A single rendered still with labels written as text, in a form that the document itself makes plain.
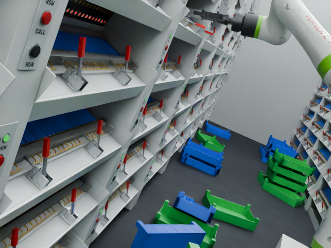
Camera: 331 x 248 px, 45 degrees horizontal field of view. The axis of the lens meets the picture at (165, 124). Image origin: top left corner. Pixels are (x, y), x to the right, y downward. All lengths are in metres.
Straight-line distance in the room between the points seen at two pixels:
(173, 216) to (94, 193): 0.92
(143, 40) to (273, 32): 0.64
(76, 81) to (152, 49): 0.46
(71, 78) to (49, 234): 0.44
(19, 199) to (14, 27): 0.34
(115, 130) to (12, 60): 0.72
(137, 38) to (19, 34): 0.69
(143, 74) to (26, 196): 0.55
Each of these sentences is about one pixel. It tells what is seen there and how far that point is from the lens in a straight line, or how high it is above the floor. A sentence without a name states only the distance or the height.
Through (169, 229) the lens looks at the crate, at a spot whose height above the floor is 0.20.
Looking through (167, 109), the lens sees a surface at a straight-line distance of 1.85.
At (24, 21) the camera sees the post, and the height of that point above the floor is 0.81.
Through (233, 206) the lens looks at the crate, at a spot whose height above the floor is 0.03.
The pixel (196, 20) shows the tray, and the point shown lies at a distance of 1.83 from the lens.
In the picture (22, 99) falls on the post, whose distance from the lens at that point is 0.55.
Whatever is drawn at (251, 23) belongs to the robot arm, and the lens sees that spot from 1.64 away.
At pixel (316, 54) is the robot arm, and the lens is 1.42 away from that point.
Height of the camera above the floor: 0.86
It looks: 12 degrees down
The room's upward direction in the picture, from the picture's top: 23 degrees clockwise
